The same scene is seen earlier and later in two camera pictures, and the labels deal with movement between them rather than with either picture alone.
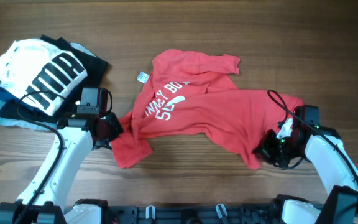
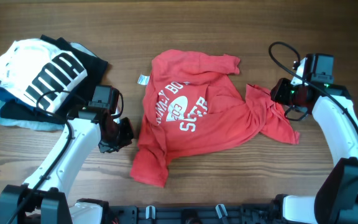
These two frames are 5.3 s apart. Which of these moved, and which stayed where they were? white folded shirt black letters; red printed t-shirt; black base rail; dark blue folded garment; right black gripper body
Moved: red printed t-shirt; right black gripper body
Stayed: dark blue folded garment; white folded shirt black letters; black base rail
